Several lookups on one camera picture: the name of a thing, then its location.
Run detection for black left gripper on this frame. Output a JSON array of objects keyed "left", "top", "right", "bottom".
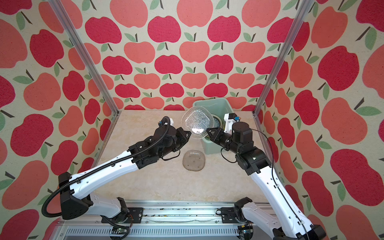
[{"left": 159, "top": 127, "right": 194, "bottom": 159}]

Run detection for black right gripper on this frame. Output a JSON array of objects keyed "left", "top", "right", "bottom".
[{"left": 207, "top": 125, "right": 242, "bottom": 159}]

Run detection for clear glass round plate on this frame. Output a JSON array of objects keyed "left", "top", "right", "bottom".
[{"left": 182, "top": 106, "right": 214, "bottom": 139}]

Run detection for clear glass square plate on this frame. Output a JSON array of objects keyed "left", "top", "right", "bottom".
[{"left": 183, "top": 150, "right": 206, "bottom": 172}]

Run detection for blue floral patterned plate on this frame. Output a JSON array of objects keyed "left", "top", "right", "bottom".
[{"left": 213, "top": 115, "right": 223, "bottom": 128}]

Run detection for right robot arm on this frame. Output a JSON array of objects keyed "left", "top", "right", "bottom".
[{"left": 207, "top": 122, "right": 327, "bottom": 240}]

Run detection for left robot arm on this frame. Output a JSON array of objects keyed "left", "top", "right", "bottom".
[{"left": 42, "top": 124, "right": 192, "bottom": 223}]

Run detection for mint green plastic bin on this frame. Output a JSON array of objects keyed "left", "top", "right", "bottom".
[{"left": 193, "top": 98, "right": 234, "bottom": 155}]

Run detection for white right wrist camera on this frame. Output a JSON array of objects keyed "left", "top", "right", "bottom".
[{"left": 224, "top": 113, "right": 241, "bottom": 134}]

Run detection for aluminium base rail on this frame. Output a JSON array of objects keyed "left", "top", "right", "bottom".
[{"left": 50, "top": 199, "right": 310, "bottom": 240}]

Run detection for aluminium corner post right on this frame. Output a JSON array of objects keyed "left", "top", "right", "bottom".
[{"left": 253, "top": 0, "right": 316, "bottom": 116}]

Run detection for aluminium corner post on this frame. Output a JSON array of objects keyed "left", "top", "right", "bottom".
[
  {"left": 48, "top": 1, "right": 120, "bottom": 117},
  {"left": 253, "top": 0, "right": 316, "bottom": 116}
]

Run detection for aluminium corner post left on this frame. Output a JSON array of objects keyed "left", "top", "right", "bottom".
[{"left": 48, "top": 1, "right": 120, "bottom": 117}]

